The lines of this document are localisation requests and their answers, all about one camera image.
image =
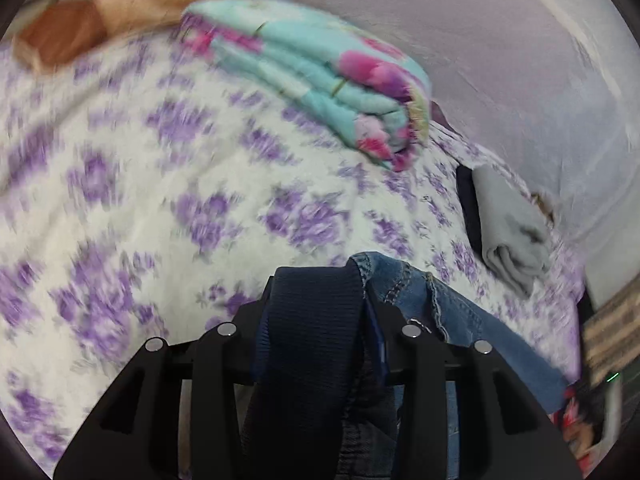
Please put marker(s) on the orange plush cloth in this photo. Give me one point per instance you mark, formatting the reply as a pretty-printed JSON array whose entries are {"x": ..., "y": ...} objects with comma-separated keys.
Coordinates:
[{"x": 125, "y": 10}]

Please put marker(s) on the blue denim pants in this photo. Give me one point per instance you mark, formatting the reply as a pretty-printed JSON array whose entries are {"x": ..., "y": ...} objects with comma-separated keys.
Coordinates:
[{"x": 310, "y": 340}]

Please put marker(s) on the folded dark navy cloth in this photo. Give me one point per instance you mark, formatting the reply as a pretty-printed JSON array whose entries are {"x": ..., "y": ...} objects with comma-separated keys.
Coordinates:
[{"x": 467, "y": 205}]

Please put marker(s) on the striped woven cloth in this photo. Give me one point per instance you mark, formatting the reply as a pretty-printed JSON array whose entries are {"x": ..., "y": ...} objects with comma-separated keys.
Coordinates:
[{"x": 612, "y": 330}]

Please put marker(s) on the purple floral bedsheet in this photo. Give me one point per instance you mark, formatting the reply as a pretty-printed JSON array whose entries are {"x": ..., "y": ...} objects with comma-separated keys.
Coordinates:
[{"x": 150, "y": 210}]

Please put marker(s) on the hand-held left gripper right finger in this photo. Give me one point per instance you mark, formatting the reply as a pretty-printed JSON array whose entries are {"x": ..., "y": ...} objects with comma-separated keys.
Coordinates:
[{"x": 425, "y": 365}]

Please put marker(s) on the folded turquoise floral quilt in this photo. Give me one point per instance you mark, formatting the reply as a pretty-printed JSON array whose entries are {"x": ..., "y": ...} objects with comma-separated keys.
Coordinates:
[{"x": 310, "y": 60}]

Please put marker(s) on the red printed cloth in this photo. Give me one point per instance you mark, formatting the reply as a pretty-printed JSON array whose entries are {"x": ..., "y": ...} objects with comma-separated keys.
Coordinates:
[{"x": 580, "y": 425}]

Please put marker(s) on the folded grey cloth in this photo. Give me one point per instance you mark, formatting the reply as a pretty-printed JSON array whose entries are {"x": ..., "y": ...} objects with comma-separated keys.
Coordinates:
[{"x": 510, "y": 230}]

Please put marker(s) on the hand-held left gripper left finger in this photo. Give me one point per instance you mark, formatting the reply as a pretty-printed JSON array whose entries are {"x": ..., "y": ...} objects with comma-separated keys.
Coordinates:
[{"x": 215, "y": 365}]

